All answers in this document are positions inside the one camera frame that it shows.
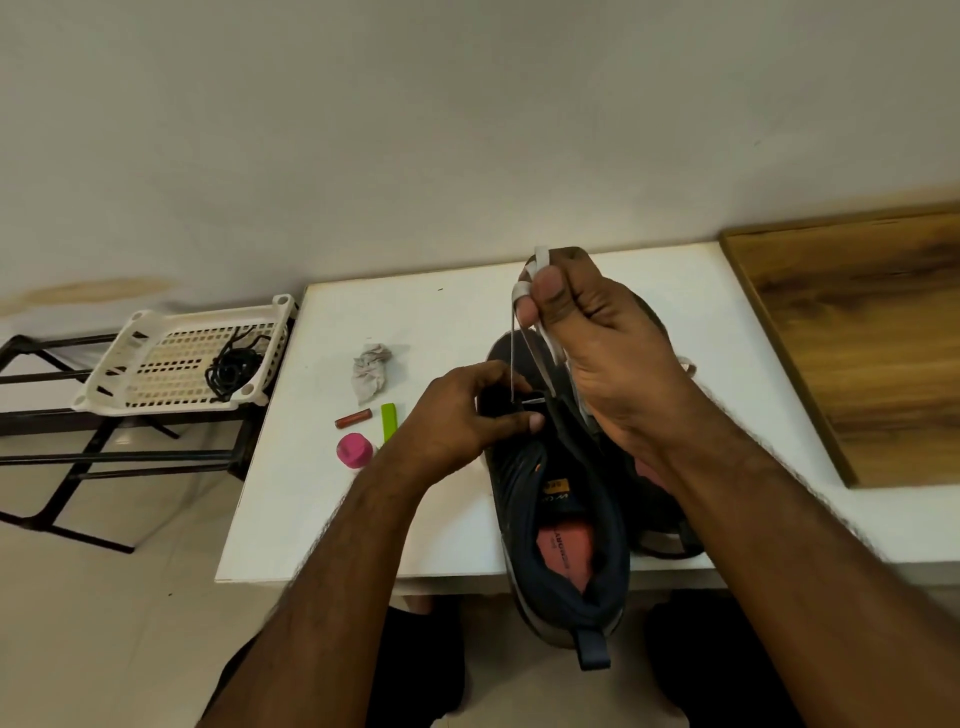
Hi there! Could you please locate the crumpled white paper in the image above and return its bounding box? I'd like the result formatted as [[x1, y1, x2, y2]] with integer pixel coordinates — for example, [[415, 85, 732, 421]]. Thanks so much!
[[351, 342, 395, 405]]

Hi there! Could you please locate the wooden board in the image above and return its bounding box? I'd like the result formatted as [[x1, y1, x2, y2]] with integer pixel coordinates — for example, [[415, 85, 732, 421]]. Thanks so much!
[[718, 204, 960, 491]]

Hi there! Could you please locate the black shoelace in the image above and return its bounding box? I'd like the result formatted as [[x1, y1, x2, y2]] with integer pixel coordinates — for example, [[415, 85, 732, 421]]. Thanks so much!
[[204, 342, 264, 402], [214, 327, 278, 389]]

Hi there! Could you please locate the black metal rack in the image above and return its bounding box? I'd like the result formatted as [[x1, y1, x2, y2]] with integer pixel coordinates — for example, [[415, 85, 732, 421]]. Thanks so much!
[[0, 322, 272, 555]]

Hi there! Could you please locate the pink capped white bottle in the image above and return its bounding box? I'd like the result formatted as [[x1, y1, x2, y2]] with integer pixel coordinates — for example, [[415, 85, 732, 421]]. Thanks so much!
[[334, 430, 377, 471]]

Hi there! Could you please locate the white perforated plastic tray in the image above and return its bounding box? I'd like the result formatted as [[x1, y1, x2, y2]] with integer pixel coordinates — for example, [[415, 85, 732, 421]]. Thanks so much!
[[70, 292, 300, 419]]

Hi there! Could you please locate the person's left hand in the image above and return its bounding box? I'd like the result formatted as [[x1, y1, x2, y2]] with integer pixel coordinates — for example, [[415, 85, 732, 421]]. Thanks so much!
[[367, 360, 548, 497]]

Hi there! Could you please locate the person's left forearm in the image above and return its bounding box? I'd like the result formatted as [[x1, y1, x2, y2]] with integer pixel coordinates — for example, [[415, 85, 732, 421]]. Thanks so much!
[[195, 465, 437, 728]]

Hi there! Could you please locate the person's right hand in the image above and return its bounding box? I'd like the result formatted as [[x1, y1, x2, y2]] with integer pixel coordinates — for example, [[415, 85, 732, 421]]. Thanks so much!
[[510, 247, 707, 467]]

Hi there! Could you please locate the person's right forearm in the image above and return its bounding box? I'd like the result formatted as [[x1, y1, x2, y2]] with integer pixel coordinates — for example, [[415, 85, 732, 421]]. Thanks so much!
[[652, 417, 960, 728]]

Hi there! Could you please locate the dark sneaker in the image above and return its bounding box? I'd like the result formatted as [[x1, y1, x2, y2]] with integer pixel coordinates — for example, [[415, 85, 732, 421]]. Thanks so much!
[[622, 294, 708, 561], [480, 330, 633, 672]]

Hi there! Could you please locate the grey shoelaces bundle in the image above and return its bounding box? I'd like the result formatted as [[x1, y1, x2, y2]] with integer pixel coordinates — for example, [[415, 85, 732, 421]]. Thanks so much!
[[507, 246, 572, 404]]

